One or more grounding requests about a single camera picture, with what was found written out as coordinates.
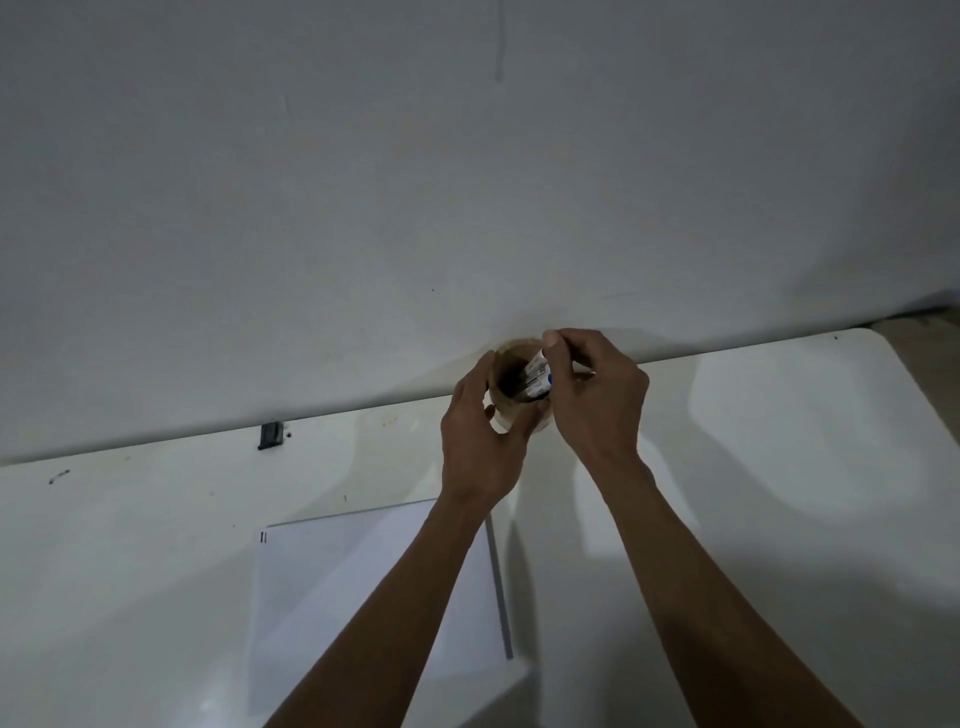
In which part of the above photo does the white marker with blue label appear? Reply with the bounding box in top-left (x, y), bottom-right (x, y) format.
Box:
top-left (520, 348), bottom-right (557, 403)

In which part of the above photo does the white paper sheet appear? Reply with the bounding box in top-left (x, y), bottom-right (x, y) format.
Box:
top-left (247, 498), bottom-right (526, 718)

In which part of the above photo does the person's right forearm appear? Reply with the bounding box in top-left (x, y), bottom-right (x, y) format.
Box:
top-left (581, 452), bottom-right (864, 728)

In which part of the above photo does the person's right hand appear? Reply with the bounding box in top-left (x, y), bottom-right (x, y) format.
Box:
top-left (540, 327), bottom-right (651, 475)

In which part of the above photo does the person's left hand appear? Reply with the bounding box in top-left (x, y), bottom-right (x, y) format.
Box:
top-left (439, 350), bottom-right (543, 510)

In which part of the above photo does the beige cylindrical pen holder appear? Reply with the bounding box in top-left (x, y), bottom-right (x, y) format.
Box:
top-left (483, 339), bottom-right (558, 438)

